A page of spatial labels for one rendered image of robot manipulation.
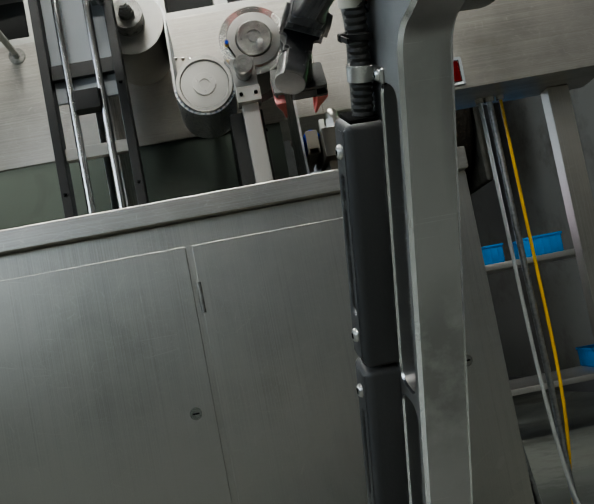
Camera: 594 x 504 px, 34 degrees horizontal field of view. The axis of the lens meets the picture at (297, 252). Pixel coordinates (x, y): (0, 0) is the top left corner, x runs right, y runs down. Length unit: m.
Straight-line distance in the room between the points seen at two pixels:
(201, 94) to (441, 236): 1.58
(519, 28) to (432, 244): 2.04
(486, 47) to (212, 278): 1.08
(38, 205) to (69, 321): 0.69
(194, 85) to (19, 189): 0.57
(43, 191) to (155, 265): 0.72
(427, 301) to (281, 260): 1.22
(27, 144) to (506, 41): 1.20
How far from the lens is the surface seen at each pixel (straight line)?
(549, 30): 2.58
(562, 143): 2.69
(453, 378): 0.58
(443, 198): 0.53
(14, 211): 2.43
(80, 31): 2.04
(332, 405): 1.76
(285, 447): 1.76
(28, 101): 2.48
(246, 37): 2.10
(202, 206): 1.74
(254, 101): 2.02
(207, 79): 2.09
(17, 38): 2.61
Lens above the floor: 0.62
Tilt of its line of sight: 5 degrees up
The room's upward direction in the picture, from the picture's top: 11 degrees counter-clockwise
